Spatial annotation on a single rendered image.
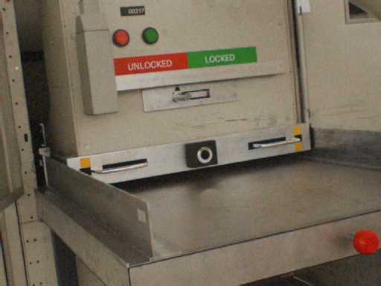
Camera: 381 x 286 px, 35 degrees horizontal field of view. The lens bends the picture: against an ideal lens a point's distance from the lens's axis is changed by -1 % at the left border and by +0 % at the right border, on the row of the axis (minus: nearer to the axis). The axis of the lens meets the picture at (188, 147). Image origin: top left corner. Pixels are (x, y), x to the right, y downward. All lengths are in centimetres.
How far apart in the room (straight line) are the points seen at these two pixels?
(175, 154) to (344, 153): 35
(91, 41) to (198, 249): 46
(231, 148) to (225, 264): 54
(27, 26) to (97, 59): 94
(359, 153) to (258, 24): 34
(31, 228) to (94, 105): 41
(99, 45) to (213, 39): 29
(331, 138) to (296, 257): 55
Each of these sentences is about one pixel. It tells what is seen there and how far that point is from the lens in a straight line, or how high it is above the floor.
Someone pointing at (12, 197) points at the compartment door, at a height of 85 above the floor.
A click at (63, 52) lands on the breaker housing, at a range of 116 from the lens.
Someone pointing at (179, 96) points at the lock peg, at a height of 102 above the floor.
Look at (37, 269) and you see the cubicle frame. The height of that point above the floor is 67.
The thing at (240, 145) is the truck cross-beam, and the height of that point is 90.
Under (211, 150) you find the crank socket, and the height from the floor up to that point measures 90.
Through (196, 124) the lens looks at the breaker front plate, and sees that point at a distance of 122.
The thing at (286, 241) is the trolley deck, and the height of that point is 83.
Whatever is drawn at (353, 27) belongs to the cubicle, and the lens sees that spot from 167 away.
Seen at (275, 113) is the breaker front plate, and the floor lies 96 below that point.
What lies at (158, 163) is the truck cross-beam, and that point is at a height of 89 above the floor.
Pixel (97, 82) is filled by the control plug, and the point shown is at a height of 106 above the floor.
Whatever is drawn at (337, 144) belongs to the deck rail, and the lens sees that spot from 128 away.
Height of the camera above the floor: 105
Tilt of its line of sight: 7 degrees down
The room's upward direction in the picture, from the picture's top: 6 degrees counter-clockwise
